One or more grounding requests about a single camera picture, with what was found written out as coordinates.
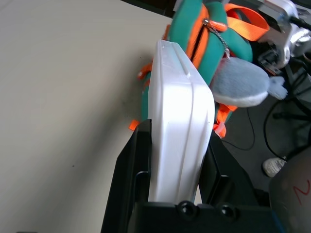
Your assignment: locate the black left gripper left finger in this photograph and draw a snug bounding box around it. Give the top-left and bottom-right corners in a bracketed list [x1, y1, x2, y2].
[101, 118, 153, 233]

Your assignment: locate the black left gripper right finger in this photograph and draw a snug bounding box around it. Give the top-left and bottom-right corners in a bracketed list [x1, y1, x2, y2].
[199, 132, 259, 207]

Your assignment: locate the white plastic pencil case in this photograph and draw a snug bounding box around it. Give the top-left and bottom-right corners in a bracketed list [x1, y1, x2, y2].
[147, 40, 216, 203]

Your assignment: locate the teal and orange backpack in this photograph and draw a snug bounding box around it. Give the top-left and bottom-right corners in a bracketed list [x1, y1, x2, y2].
[128, 0, 271, 139]

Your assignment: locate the white sneaker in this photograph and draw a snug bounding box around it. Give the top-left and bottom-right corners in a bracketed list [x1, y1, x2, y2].
[262, 156, 288, 178]

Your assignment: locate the grey plush whale charm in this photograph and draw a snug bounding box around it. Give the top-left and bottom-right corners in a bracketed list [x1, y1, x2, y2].
[210, 58, 288, 108]

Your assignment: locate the black tripod stand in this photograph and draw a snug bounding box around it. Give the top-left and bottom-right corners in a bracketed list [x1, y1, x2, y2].
[272, 65, 311, 122]

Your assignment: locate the orange zipper pull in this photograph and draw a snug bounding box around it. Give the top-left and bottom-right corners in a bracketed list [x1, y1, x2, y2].
[203, 18, 228, 33]

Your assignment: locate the black hanging cable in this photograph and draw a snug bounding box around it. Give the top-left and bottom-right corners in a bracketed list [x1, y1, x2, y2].
[263, 98, 311, 159]

